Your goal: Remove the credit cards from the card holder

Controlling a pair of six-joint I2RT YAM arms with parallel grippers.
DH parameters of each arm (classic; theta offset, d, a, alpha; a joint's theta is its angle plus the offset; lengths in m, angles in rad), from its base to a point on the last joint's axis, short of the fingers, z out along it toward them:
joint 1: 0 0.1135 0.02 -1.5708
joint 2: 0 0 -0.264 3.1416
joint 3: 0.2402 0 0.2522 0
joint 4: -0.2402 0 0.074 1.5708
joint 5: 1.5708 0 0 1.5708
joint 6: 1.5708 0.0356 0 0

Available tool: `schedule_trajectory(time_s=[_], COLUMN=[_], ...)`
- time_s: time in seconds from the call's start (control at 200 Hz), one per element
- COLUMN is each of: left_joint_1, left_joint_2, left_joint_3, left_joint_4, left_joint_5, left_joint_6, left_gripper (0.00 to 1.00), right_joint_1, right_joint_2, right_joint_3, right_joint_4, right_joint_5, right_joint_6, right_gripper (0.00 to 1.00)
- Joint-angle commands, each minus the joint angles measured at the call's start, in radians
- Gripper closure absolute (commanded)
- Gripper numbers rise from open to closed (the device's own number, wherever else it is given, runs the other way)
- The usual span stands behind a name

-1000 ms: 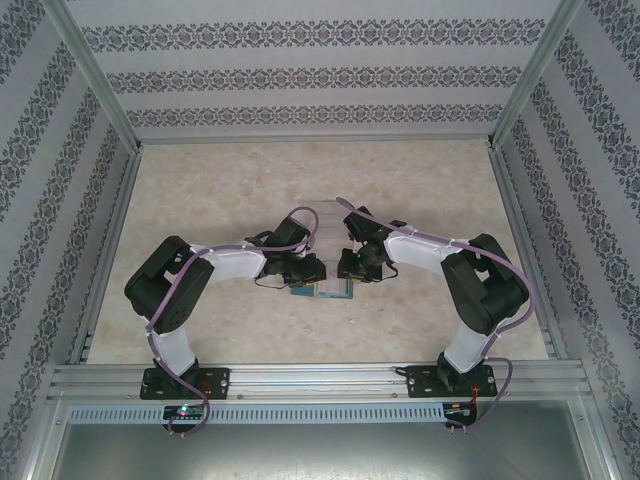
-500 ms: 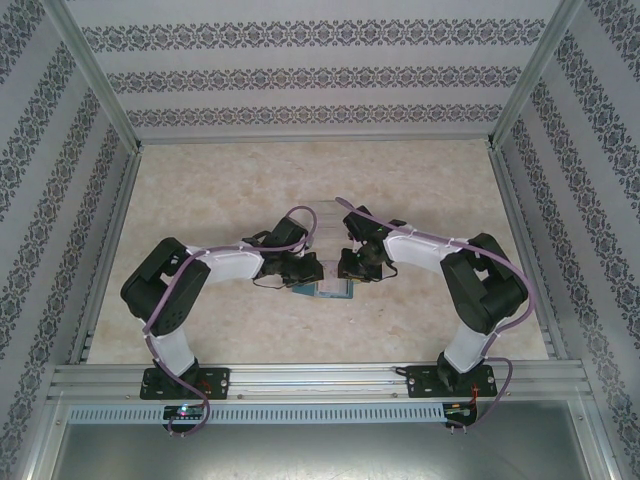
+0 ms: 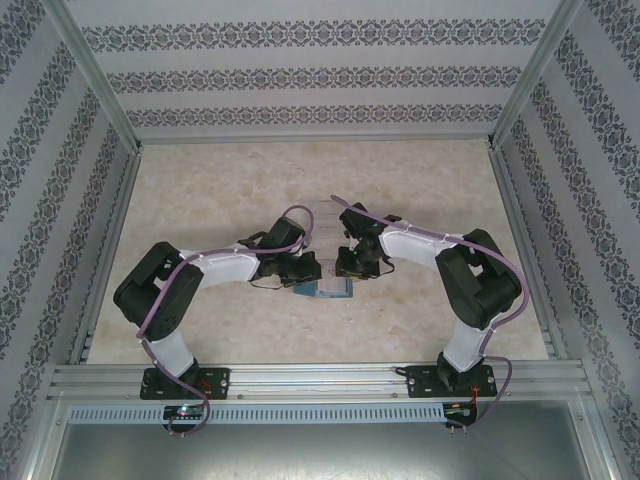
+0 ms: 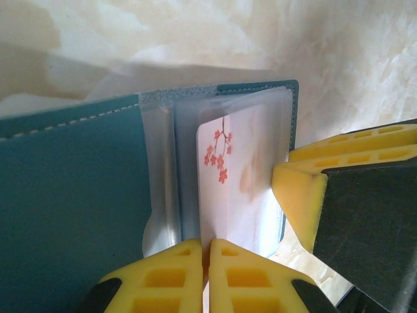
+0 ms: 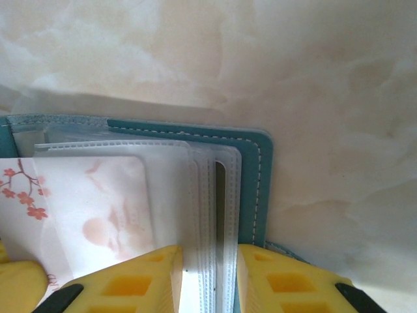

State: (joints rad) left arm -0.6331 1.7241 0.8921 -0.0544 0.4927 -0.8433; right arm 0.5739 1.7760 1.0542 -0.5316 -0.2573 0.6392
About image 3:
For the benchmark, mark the white cherry blossom card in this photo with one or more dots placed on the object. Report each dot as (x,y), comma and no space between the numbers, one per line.
(334,286)

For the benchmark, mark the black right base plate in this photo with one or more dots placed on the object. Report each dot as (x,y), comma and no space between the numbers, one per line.
(420,382)

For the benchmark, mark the left circuit board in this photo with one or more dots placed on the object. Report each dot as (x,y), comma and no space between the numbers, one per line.
(182,411)

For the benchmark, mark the teal card holder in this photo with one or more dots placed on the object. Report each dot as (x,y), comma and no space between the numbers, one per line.
(305,290)

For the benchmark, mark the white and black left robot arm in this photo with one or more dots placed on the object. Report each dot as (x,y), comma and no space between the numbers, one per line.
(225,267)

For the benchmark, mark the aluminium mounting rail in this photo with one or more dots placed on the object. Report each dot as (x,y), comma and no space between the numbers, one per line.
(320,380)

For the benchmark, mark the clear acrylic card stand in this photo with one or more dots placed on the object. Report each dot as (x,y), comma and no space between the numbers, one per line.
(325,215)

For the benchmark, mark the circuit board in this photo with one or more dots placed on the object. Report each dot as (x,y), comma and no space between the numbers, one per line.
(460,410)
(182,411)

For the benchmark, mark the grey sheet metal tray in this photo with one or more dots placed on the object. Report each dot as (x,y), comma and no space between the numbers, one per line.
(320,450)

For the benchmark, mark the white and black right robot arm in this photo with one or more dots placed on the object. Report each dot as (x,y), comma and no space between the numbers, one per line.
(415,247)

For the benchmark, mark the right circuit board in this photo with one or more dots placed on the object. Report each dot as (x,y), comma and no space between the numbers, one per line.
(460,410)

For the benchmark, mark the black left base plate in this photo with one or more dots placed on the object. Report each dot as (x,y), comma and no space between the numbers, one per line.
(216,382)

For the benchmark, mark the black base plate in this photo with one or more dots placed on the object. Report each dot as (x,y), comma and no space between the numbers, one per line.
(216,382)
(420,382)

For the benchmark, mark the aluminium frame post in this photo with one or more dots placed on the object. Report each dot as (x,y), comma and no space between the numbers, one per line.
(95,75)
(537,75)

